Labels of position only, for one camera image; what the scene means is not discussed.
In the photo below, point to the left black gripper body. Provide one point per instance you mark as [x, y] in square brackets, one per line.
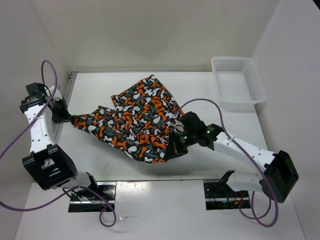
[60, 113]

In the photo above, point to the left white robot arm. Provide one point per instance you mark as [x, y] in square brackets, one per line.
[47, 163]

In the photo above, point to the orange camouflage shorts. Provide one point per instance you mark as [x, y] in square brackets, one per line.
[140, 124]

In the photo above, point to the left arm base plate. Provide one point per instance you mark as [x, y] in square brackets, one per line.
[82, 204]

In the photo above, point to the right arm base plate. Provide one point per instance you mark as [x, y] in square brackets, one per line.
[219, 196]

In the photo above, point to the white plastic basket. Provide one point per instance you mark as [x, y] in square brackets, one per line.
[237, 82]

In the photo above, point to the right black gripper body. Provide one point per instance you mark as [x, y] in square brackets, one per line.
[181, 141]

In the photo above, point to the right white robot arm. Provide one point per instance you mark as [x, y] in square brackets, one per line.
[274, 173]

